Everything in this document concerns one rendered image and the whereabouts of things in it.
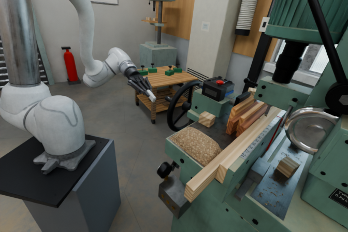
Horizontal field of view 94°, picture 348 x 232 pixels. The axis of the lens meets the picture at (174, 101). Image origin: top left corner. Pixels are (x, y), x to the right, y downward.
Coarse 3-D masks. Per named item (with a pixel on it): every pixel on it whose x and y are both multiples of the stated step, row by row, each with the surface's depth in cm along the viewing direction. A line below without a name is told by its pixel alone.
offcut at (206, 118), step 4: (204, 112) 57; (208, 112) 57; (200, 116) 56; (204, 116) 55; (208, 116) 55; (212, 116) 56; (200, 120) 56; (204, 120) 55; (208, 120) 54; (212, 120) 55; (204, 124) 56; (208, 124) 55; (212, 124) 57
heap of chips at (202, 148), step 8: (184, 128) 50; (192, 128) 48; (176, 136) 48; (184, 136) 46; (192, 136) 45; (200, 136) 45; (208, 136) 47; (184, 144) 45; (192, 144) 44; (200, 144) 43; (208, 144) 43; (216, 144) 45; (192, 152) 43; (200, 152) 42; (208, 152) 42; (216, 152) 43; (200, 160) 42; (208, 160) 41
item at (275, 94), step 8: (264, 80) 51; (272, 80) 52; (264, 88) 51; (272, 88) 50; (280, 88) 48; (288, 88) 47; (296, 88) 47; (304, 88) 48; (256, 96) 54; (264, 96) 52; (272, 96) 51; (280, 96) 49; (288, 96) 47; (296, 96) 46; (304, 96) 45; (272, 104) 51; (280, 104) 50
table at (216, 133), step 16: (192, 112) 68; (208, 128) 55; (224, 128) 55; (176, 144) 47; (224, 144) 48; (176, 160) 48; (192, 160) 42; (192, 176) 44; (240, 176) 42; (224, 192) 37
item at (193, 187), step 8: (256, 120) 54; (248, 128) 50; (240, 136) 46; (232, 144) 43; (224, 152) 40; (216, 160) 38; (208, 168) 36; (216, 168) 36; (200, 176) 34; (208, 176) 34; (192, 184) 32; (200, 184) 32; (208, 184) 36; (184, 192) 33; (192, 192) 31; (200, 192) 34; (192, 200) 33
